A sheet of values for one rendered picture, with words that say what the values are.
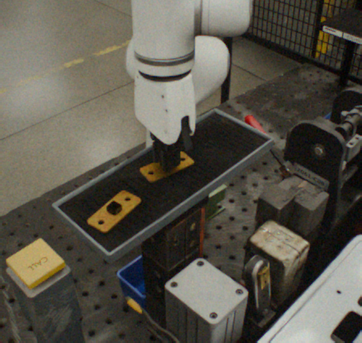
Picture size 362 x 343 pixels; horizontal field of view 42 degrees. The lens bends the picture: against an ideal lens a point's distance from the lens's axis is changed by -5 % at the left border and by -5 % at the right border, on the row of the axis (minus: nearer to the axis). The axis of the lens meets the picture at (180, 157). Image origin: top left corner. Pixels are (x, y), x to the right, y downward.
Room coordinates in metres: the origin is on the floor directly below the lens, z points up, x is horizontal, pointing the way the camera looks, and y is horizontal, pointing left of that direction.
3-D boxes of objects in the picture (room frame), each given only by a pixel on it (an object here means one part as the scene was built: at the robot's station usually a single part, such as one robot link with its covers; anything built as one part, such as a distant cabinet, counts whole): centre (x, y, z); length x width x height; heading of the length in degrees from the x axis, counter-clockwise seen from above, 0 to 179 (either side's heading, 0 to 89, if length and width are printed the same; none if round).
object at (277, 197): (0.60, -0.16, 0.90); 0.05 x 0.05 x 0.40; 45
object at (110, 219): (0.50, 0.10, 1.17); 0.08 x 0.04 x 0.01; 145
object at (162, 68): (0.61, 0.02, 1.36); 0.09 x 0.08 x 0.03; 35
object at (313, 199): (0.64, -0.22, 0.89); 0.13 x 0.11 x 0.38; 45
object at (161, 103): (0.60, 0.02, 1.30); 0.10 x 0.07 x 0.11; 35
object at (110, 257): (0.59, 0.02, 1.16); 0.37 x 0.14 x 0.02; 135
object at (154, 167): (0.61, 0.02, 1.17); 0.08 x 0.04 x 0.01; 125
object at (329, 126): (0.74, -0.31, 0.94); 0.18 x 0.13 x 0.49; 135
